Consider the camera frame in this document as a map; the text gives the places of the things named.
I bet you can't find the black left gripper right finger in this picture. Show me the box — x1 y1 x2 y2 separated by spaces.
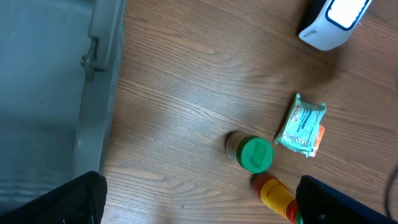
296 175 395 224

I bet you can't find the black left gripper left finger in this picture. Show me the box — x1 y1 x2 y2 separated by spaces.
1 171 108 224

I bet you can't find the green cap hot sauce bottle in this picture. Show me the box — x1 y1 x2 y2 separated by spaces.
251 172 303 224

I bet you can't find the teal wipes pack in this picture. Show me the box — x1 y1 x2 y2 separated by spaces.
274 93 327 157

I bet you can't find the green cap white jar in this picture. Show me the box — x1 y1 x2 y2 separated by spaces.
224 131 274 174

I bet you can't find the white barcode scanner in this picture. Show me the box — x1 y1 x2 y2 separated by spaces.
298 0 371 51

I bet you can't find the dark grey mesh basket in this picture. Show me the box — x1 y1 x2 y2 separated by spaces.
1 0 126 213

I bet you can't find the black cable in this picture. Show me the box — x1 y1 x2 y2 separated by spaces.
384 164 398 220

